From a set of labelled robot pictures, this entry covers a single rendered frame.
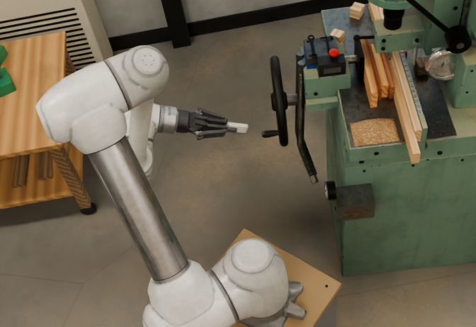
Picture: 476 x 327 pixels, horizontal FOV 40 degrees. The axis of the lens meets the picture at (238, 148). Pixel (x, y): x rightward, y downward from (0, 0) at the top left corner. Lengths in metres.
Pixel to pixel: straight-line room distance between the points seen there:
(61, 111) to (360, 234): 1.26
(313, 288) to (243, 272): 0.33
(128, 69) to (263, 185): 1.49
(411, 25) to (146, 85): 0.81
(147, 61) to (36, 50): 1.50
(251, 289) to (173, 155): 1.47
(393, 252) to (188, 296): 1.08
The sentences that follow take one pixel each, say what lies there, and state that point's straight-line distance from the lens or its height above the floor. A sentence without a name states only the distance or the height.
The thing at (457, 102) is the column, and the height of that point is 0.83.
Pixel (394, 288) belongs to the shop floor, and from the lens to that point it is 2.63.
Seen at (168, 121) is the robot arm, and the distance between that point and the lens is 2.09.
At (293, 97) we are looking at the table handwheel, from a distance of 2.07.
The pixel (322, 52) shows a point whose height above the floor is 1.00.
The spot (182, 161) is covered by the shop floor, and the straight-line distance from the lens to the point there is 3.02.
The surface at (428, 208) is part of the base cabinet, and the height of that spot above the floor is 0.43.
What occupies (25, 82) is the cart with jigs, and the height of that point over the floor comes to 0.53.
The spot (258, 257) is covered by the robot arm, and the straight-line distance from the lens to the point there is 1.68.
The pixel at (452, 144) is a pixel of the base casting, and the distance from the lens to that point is 2.04.
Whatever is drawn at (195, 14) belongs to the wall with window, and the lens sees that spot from 3.52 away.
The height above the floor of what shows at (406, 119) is 0.94.
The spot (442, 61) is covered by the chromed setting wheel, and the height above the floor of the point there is 1.04.
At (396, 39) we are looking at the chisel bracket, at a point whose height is 1.05.
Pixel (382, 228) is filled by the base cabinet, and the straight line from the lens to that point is 2.37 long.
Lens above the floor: 2.35
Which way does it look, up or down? 51 degrees down
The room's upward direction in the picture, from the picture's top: 11 degrees counter-clockwise
